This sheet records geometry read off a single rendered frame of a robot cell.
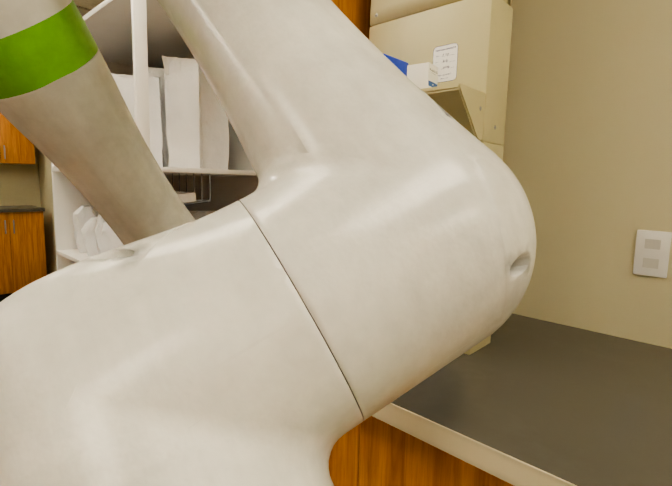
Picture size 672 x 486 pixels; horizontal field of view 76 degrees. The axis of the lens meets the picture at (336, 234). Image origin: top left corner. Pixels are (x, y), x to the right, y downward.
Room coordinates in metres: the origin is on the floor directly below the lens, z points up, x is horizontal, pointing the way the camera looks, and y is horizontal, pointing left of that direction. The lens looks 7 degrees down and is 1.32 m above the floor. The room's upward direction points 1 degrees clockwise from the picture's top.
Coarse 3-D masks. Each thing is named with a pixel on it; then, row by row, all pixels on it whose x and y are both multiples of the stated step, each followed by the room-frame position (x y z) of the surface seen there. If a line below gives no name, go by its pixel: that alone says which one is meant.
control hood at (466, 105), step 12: (456, 84) 0.85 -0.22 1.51; (432, 96) 0.89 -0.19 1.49; (444, 96) 0.87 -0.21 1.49; (456, 96) 0.86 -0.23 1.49; (468, 96) 0.87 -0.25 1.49; (480, 96) 0.91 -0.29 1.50; (444, 108) 0.89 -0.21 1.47; (456, 108) 0.88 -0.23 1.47; (468, 108) 0.87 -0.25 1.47; (480, 108) 0.91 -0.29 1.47; (456, 120) 0.90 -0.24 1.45; (468, 120) 0.88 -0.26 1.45; (480, 120) 0.91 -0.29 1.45; (480, 132) 0.91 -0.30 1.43
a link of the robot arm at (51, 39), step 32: (0, 0) 0.35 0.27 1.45; (32, 0) 0.37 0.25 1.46; (64, 0) 0.40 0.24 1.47; (0, 32) 0.36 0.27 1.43; (32, 32) 0.37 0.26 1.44; (64, 32) 0.40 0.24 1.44; (0, 64) 0.37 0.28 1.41; (32, 64) 0.38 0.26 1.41; (64, 64) 0.40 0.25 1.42; (0, 96) 0.39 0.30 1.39
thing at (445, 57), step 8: (440, 48) 1.00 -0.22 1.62; (448, 48) 0.99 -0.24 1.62; (456, 48) 0.97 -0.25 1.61; (440, 56) 1.00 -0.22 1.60; (448, 56) 0.99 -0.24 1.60; (456, 56) 0.97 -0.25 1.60; (440, 64) 1.00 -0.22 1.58; (448, 64) 0.99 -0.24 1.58; (456, 64) 0.97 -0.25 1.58; (440, 72) 1.00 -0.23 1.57; (448, 72) 0.99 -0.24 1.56; (456, 72) 0.97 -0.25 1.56; (440, 80) 1.00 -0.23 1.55; (448, 80) 0.98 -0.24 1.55
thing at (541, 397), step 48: (528, 336) 1.06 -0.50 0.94; (576, 336) 1.07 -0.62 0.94; (432, 384) 0.78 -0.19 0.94; (480, 384) 0.78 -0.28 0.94; (528, 384) 0.79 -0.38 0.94; (576, 384) 0.79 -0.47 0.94; (624, 384) 0.80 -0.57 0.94; (432, 432) 0.65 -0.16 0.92; (480, 432) 0.62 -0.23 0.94; (528, 432) 0.63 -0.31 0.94; (576, 432) 0.63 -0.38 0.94; (624, 432) 0.63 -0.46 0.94; (528, 480) 0.55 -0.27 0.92; (576, 480) 0.52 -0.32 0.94; (624, 480) 0.52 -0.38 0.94
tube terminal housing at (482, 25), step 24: (480, 0) 0.94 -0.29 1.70; (384, 24) 1.11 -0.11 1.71; (408, 24) 1.06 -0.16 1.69; (432, 24) 1.02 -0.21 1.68; (456, 24) 0.98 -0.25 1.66; (480, 24) 0.94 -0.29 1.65; (504, 24) 0.98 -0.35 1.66; (384, 48) 1.11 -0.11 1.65; (408, 48) 1.06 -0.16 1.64; (432, 48) 1.02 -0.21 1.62; (480, 48) 0.94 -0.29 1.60; (504, 48) 0.98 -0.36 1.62; (480, 72) 0.94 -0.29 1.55; (504, 72) 0.99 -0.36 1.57; (504, 96) 0.99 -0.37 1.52; (504, 120) 1.00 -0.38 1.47
